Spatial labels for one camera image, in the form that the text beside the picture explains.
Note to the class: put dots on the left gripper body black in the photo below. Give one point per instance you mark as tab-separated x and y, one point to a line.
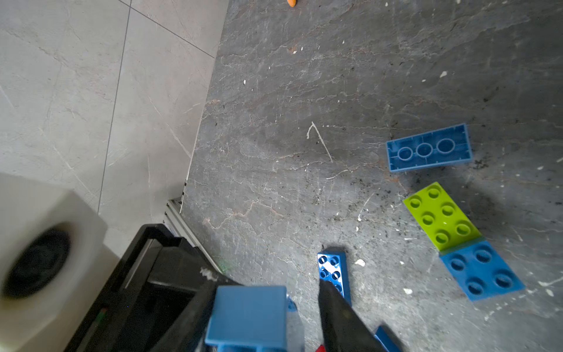
157	277

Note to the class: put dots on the dark blue 2x4 lego brick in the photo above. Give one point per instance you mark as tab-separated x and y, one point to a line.
332	267

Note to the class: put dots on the blue 2x2 lego brick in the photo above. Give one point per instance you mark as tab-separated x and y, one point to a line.
386	341

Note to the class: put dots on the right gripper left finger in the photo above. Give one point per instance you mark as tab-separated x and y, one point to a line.
187	330

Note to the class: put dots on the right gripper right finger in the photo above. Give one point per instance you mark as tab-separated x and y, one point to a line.
342	329

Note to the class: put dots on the lime green 2x4 lego brick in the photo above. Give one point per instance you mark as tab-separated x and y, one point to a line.
440	218

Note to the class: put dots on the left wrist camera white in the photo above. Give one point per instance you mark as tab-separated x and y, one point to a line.
54	263

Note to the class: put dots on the light blue 2x4 lego brick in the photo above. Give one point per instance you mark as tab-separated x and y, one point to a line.
438	148

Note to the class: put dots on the light blue long lego brick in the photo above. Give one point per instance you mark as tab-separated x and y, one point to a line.
249	318

